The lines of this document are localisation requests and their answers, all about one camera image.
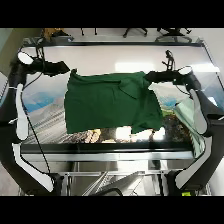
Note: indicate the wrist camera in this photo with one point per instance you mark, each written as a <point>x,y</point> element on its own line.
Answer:
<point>169,60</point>
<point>40,53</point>

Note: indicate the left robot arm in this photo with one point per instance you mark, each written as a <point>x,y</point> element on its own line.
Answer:
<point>8,110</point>

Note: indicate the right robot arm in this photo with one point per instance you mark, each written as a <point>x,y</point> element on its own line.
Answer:
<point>213,113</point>

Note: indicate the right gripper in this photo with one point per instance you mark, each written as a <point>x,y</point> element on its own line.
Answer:
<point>160,77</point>

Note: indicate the dark green T-shirt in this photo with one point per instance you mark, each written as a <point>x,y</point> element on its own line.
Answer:
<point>106,103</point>

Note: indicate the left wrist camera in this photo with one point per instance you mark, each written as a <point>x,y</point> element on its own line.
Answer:
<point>40,53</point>

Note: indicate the silver frame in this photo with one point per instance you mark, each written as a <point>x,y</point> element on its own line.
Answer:
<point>100,156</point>

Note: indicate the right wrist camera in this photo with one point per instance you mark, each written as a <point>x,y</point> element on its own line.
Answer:
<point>169,60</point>

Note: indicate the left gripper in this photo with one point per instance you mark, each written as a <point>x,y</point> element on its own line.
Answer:
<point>55,68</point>

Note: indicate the pale green garment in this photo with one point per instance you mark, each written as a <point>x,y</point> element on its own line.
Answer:
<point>186,115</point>

